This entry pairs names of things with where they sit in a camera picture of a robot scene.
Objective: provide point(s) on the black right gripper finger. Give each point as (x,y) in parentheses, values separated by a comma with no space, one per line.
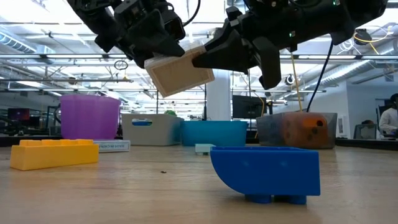
(227,56)
(270,62)

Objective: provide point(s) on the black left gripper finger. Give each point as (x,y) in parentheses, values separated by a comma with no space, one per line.
(149,40)

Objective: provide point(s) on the white playing card box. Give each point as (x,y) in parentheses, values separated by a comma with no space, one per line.
(180,74)

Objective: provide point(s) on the dark gray storage bin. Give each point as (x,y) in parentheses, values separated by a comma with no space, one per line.
(267,130)

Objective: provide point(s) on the large green rounded brick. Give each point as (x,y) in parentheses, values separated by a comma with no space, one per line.
(170,113)

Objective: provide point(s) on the light gray storage bin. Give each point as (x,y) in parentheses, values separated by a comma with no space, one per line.
(168,130)

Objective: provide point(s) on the pale cyan brick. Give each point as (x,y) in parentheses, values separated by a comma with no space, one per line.
(203,148)

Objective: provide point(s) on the purple plastic bucket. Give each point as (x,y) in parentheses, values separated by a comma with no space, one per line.
(90,116)

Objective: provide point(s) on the blue scoop-shaped brick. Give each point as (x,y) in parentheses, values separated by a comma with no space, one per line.
(267,171)

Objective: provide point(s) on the light blue card box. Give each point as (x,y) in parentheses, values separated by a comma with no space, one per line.
(113,146)

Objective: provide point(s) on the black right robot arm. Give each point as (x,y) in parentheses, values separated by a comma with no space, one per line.
(348,15)

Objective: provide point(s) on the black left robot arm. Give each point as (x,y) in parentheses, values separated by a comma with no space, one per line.
(99,21)

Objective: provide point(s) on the white building column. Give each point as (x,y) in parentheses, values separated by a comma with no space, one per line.
(219,102)

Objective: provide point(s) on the black computer monitor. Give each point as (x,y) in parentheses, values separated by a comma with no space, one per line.
(247,107)

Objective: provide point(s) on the teal storage bin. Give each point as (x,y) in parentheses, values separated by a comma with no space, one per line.
(214,133)

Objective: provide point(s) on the gray office chair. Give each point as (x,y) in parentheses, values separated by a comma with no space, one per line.
(358,132)

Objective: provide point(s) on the person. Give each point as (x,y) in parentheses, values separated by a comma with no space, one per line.
(388,119)
(368,126)

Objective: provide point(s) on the dark red screen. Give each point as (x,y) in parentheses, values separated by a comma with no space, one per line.
(18,114)

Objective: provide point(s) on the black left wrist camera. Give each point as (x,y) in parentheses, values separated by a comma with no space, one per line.
(133,11)

